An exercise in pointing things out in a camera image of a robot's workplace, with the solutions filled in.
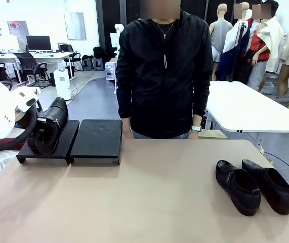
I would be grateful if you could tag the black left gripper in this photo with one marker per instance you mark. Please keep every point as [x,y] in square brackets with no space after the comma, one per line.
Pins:
[20,124]

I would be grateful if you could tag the person's left forearm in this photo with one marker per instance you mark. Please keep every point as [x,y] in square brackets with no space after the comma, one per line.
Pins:
[201,103]

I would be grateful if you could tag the person's right forearm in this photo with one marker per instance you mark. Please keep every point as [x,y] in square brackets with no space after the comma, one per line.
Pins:
[124,106]

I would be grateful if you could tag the black metal shoe stand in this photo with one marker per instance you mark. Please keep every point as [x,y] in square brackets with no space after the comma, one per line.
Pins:
[68,141]
[98,139]

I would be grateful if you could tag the person's right hand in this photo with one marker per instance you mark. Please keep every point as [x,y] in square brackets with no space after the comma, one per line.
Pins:
[127,129]

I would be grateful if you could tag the person's left hand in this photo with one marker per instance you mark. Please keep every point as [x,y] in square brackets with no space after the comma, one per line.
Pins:
[194,135]

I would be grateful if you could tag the white air purifier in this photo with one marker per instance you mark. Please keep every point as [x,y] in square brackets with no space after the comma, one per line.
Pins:
[62,86]

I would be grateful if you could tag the long white office desk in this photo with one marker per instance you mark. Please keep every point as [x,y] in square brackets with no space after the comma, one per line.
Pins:
[45,54]

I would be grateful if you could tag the dark grey stool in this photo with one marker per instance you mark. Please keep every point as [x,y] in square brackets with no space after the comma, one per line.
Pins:
[87,63]
[98,64]

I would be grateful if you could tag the black computer monitor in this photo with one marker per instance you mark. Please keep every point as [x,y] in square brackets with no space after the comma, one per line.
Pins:
[38,43]

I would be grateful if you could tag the white computer case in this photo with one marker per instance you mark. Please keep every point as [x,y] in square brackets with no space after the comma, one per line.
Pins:
[110,72]

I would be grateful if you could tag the white desk partition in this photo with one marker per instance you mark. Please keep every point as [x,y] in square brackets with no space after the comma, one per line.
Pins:
[0,43]

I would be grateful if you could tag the black backpack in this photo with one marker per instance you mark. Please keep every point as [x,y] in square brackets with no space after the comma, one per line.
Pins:
[98,51]

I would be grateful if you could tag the grey notice board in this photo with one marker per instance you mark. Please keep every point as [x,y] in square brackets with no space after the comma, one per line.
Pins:
[17,27]

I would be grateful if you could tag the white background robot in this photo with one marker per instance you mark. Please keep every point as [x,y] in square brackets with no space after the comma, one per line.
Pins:
[119,27]

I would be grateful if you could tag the person in black jacket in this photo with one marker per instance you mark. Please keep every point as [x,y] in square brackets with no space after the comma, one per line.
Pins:
[159,76]

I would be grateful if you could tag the silver wristwatch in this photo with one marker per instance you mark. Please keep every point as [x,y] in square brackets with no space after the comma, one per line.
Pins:
[196,128]

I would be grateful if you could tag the brown cardboard box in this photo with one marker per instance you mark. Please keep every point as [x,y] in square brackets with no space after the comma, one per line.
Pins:
[212,134]

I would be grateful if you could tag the white folding table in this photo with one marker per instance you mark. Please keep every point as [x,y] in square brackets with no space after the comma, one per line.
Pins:
[235,101]

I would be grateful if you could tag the mannequin in grey tank top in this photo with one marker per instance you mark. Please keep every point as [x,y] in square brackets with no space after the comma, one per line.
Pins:
[221,33]

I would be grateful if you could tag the mannequin with white navy jacket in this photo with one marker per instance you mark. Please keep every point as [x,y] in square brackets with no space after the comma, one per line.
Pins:
[235,38]

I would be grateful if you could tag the grey plastic crate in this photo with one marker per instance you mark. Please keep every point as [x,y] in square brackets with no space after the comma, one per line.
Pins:
[268,88]

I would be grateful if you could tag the mannequin in red top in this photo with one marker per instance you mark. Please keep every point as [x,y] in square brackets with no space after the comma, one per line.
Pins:
[258,45]

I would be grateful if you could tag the mannequin in cream jacket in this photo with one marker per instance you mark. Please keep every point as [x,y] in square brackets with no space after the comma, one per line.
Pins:
[273,38]

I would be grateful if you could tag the framed wall panel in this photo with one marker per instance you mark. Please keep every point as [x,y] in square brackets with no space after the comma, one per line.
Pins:
[74,25]

